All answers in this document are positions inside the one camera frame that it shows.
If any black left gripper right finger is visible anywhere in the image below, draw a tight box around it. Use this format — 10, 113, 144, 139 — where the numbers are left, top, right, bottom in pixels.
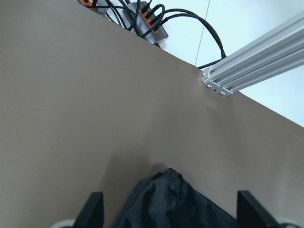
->
237, 190, 282, 228

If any black printed t-shirt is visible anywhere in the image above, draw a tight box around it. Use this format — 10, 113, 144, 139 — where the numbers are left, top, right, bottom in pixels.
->
111, 168, 239, 228

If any aluminium frame post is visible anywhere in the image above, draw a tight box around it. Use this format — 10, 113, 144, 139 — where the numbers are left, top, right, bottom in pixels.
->
201, 12, 304, 97

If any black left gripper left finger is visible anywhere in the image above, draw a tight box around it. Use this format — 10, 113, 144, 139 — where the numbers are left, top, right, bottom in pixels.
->
74, 192, 104, 228

